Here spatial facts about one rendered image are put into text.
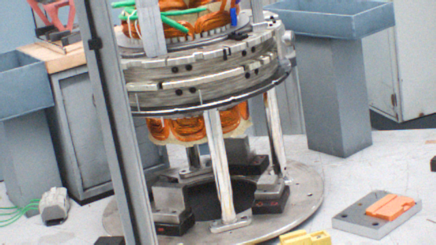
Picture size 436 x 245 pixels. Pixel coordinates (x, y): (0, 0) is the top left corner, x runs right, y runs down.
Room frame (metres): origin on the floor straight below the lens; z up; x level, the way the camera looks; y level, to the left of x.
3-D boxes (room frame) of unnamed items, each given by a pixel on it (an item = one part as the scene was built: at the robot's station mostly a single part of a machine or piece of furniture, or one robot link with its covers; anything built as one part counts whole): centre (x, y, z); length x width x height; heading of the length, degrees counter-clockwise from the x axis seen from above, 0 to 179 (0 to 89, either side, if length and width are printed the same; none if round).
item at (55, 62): (1.58, 0.24, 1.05); 0.20 x 0.19 x 0.02; 117
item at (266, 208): (1.28, -0.06, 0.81); 0.08 x 0.05 x 0.01; 163
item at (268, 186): (1.29, -0.06, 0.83); 0.05 x 0.04 x 0.02; 163
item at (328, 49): (1.53, -0.22, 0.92); 0.25 x 0.11 x 0.28; 36
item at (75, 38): (1.49, 0.24, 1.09); 0.04 x 0.01 x 0.02; 132
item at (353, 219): (1.20, -0.22, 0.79); 0.12 x 0.09 x 0.02; 131
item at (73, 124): (1.58, 0.24, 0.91); 0.19 x 0.19 x 0.26; 27
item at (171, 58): (1.35, 0.04, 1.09); 0.32 x 0.32 x 0.01
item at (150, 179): (1.40, 0.14, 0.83); 0.05 x 0.04 x 0.02; 137
